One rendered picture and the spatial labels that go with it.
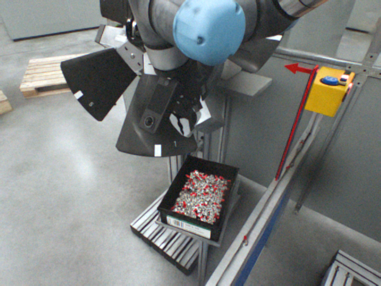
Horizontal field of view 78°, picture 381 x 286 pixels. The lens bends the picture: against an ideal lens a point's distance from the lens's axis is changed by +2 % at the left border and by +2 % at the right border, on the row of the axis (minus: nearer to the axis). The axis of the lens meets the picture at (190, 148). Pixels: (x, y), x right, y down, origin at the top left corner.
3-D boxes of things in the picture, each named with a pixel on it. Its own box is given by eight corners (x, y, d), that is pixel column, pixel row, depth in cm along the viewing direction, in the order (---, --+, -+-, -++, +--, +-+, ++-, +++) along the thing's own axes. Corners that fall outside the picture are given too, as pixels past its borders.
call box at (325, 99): (312, 93, 87) (322, 64, 80) (342, 101, 83) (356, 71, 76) (298, 112, 77) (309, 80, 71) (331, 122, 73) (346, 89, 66)
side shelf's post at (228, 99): (217, 183, 182) (228, 80, 128) (221, 185, 180) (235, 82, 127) (214, 186, 179) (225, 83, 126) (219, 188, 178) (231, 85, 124)
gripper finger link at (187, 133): (207, 127, 60) (203, 101, 53) (194, 144, 58) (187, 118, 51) (197, 123, 62) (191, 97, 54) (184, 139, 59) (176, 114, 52)
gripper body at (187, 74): (210, 97, 53) (203, 48, 44) (187, 123, 50) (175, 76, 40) (183, 88, 57) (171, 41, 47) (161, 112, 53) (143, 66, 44)
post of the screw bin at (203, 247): (199, 283, 127) (204, 182, 76) (204, 285, 127) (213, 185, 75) (197, 289, 125) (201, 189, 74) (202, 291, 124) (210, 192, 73)
